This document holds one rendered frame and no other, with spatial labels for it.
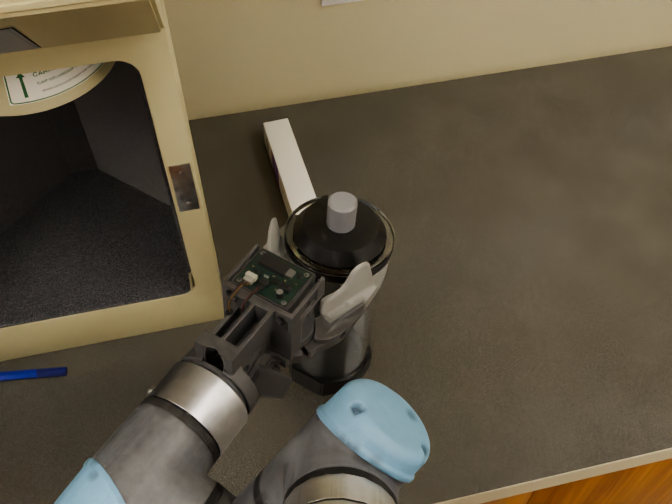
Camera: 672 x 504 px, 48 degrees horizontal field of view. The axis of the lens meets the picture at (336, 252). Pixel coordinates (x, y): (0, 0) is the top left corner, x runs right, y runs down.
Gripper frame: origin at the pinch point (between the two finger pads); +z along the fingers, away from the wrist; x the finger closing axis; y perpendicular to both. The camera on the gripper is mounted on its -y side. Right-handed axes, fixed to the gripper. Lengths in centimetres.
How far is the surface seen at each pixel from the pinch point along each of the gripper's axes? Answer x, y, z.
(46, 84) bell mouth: 27.1, 13.4, -7.7
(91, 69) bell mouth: 25.8, 13.1, -3.4
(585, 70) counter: -8, -19, 76
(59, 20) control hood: 15.7, 27.2, -13.8
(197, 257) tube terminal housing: 17.9, -11.7, -0.6
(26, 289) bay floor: 36.8, -19.5, -11.5
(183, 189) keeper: 17.9, 0.2, -1.5
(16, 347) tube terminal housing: 35.3, -24.9, -16.5
